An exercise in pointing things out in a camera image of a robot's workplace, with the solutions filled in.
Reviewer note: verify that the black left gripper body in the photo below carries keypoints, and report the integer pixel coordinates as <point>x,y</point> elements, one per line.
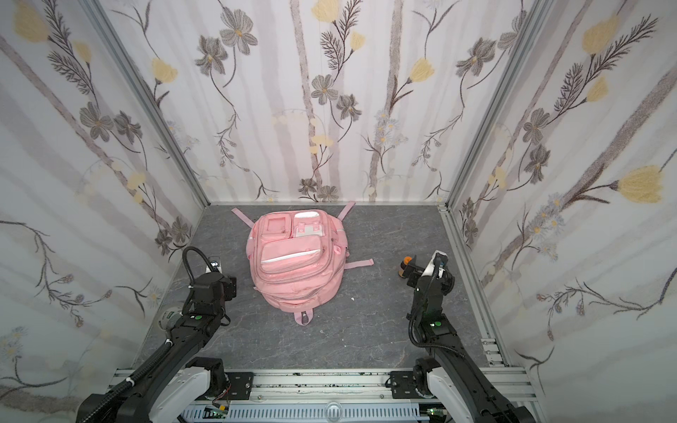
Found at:
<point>226,288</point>

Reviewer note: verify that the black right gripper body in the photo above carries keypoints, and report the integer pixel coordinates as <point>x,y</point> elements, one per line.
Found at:
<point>419,272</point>

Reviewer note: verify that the pink school backpack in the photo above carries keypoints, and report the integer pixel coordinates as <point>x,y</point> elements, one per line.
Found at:
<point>298,258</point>

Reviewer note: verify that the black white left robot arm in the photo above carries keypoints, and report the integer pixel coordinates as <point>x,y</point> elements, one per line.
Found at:
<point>202,315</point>

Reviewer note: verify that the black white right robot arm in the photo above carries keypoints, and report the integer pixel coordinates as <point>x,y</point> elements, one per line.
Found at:
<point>449,373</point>

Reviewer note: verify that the small orange-capped bottle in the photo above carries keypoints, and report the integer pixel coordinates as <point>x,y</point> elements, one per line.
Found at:
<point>405,268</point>

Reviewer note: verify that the clear tape roll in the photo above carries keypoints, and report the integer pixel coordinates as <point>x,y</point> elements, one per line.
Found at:
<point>168,318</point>

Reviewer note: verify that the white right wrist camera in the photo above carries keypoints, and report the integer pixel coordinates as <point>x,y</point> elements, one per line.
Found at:
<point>439,263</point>

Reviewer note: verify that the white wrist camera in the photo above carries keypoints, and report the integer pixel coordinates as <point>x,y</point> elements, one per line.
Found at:
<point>439,263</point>
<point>214,264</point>

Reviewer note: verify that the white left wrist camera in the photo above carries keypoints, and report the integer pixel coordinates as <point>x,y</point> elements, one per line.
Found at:
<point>214,264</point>

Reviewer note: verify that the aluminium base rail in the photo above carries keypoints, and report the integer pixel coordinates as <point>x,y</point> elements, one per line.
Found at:
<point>197,394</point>

